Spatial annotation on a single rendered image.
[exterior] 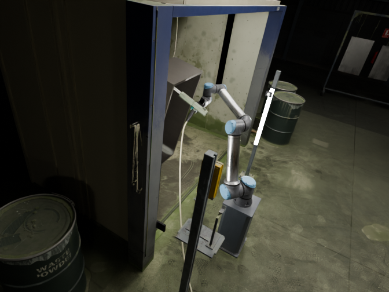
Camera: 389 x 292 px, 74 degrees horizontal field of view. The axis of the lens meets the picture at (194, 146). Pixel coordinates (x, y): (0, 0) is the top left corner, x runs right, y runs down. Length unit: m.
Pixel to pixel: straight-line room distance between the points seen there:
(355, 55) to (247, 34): 5.10
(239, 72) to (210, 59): 0.54
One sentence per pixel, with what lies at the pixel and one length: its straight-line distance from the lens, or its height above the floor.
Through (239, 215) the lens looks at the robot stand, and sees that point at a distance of 2.63.
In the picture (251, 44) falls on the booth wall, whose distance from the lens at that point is 4.28.
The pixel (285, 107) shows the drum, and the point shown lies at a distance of 4.84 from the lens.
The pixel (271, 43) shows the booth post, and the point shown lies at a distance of 4.20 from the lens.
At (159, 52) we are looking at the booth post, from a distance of 1.57.
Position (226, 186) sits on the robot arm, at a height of 0.90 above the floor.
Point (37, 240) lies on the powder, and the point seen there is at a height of 0.86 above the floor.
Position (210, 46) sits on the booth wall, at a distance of 4.55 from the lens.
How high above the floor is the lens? 2.42
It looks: 32 degrees down
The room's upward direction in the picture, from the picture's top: 9 degrees clockwise
